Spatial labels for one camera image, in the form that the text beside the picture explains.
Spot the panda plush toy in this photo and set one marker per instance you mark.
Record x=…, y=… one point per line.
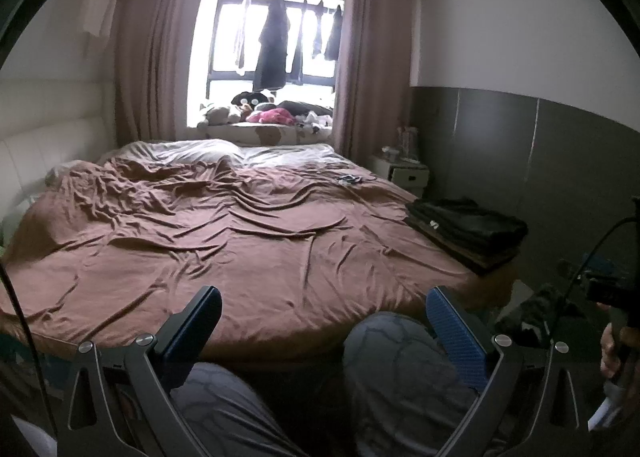
x=251, y=99

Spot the black hanging jacket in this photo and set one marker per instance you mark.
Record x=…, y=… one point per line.
x=270, y=71

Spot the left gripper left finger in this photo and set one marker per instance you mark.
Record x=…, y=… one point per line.
x=159, y=363

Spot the person's right hand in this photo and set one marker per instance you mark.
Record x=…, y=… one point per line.
x=610, y=355

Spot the white pillow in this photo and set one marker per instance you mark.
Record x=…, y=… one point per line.
x=178, y=152

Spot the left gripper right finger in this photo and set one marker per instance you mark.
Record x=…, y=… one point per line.
x=485, y=362

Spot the white padded headboard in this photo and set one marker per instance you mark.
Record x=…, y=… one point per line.
x=44, y=124

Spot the brown bed blanket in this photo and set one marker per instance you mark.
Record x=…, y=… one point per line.
x=110, y=251

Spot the small dark item on bed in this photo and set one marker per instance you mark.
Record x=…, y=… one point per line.
x=349, y=180

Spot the pink plush toy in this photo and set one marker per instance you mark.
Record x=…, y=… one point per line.
x=274, y=116

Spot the white nightstand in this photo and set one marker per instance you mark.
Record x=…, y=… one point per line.
x=410, y=176

